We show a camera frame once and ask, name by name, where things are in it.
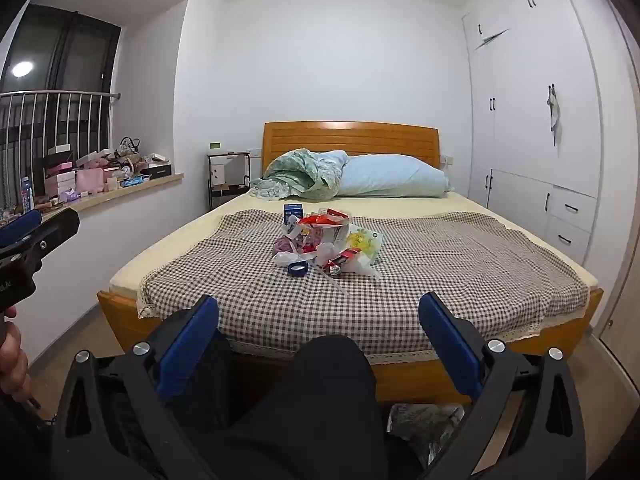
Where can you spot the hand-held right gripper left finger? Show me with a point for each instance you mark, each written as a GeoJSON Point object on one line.
{"type": "Point", "coordinates": [190, 345]}

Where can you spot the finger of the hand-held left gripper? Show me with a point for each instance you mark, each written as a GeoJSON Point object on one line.
{"type": "Point", "coordinates": [20, 227]}
{"type": "Point", "coordinates": [57, 230]}

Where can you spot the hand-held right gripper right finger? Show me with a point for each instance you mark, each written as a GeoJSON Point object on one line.
{"type": "Point", "coordinates": [450, 345]}

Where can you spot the patterned white trash bag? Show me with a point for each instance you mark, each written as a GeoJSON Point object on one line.
{"type": "Point", "coordinates": [425, 427]}

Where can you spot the purple wad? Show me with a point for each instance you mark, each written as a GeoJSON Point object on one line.
{"type": "Point", "coordinates": [284, 246]}

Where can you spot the blue and white carton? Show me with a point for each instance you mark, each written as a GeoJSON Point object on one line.
{"type": "Point", "coordinates": [293, 211]}

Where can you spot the person's left hand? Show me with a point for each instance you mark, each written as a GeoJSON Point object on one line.
{"type": "Point", "coordinates": [12, 365]}

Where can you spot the pink gift box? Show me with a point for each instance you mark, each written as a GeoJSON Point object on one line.
{"type": "Point", "coordinates": [90, 181]}

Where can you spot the brown checkered blanket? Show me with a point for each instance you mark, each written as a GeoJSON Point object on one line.
{"type": "Point", "coordinates": [450, 270]}

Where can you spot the pile of windowsill clutter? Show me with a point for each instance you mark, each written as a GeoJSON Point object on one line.
{"type": "Point", "coordinates": [125, 160]}

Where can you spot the wooden windowsill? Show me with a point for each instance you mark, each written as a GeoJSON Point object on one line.
{"type": "Point", "coordinates": [150, 183]}

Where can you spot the metal window railing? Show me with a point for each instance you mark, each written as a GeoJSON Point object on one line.
{"type": "Point", "coordinates": [55, 120]}

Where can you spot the black flat box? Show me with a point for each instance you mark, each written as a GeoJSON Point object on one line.
{"type": "Point", "coordinates": [157, 170]}

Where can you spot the white crumpled tissue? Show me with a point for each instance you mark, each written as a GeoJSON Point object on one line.
{"type": "Point", "coordinates": [287, 258]}

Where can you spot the yellow and white packet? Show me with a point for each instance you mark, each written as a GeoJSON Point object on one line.
{"type": "Point", "coordinates": [365, 245]}

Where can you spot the blue tape roll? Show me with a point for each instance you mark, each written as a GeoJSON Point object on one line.
{"type": "Point", "coordinates": [298, 269]}

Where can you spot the clear plastic straw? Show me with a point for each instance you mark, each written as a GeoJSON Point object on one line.
{"type": "Point", "coordinates": [330, 280]}

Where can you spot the person's black trousers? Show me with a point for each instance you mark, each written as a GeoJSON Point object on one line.
{"type": "Point", "coordinates": [310, 410]}

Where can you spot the small red wrapper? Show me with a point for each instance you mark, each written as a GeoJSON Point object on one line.
{"type": "Point", "coordinates": [342, 259]}

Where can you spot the pale yellow bed sheet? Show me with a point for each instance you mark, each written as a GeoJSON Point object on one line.
{"type": "Point", "coordinates": [235, 205]}

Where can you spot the black metal nightstand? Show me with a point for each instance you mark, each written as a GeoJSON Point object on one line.
{"type": "Point", "coordinates": [220, 196]}

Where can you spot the pink crumpled wrapper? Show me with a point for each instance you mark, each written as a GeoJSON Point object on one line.
{"type": "Point", "coordinates": [306, 240]}

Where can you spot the white plastic packet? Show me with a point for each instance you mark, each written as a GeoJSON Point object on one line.
{"type": "Point", "coordinates": [331, 236]}

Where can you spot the dark window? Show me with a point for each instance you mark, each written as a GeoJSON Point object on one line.
{"type": "Point", "coordinates": [60, 55]}

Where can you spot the light blue pillow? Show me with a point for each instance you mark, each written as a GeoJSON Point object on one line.
{"type": "Point", "coordinates": [395, 175]}

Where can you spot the green floral quilt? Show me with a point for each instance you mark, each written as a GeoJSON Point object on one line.
{"type": "Point", "coordinates": [300, 175]}

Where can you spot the grey hanging ornament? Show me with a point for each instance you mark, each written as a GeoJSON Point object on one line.
{"type": "Point", "coordinates": [553, 110]}

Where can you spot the white wardrobe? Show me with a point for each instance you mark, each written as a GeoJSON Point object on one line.
{"type": "Point", "coordinates": [520, 60]}

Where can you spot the wooden bed frame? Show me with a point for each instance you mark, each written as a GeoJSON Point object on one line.
{"type": "Point", "coordinates": [415, 380]}

